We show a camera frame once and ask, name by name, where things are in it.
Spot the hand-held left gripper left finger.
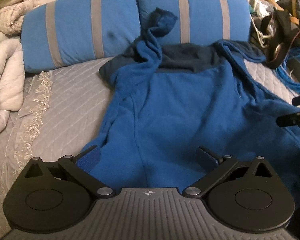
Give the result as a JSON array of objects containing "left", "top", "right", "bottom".
[{"left": 24, "top": 145, "right": 115, "bottom": 199}]

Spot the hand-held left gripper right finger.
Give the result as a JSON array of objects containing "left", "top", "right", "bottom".
[{"left": 182, "top": 145, "right": 274, "bottom": 198}]

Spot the blue fleece jacket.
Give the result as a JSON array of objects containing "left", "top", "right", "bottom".
[{"left": 84, "top": 8, "right": 300, "bottom": 205}]

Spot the black bag with red trim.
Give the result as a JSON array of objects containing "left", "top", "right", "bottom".
[{"left": 264, "top": 0, "right": 300, "bottom": 83}]

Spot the white puffy comforter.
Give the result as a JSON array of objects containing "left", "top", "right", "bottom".
[{"left": 0, "top": 30, "right": 25, "bottom": 137}]

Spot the blue grey-striped pillow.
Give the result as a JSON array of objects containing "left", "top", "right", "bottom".
[
  {"left": 136, "top": 0, "right": 250, "bottom": 45},
  {"left": 21, "top": 0, "right": 140, "bottom": 73}
]

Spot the beige quilted blanket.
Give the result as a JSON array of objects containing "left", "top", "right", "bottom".
[{"left": 0, "top": 0, "right": 43, "bottom": 36}]

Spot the blue cable coil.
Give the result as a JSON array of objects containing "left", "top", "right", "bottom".
[{"left": 275, "top": 47, "right": 300, "bottom": 92}]

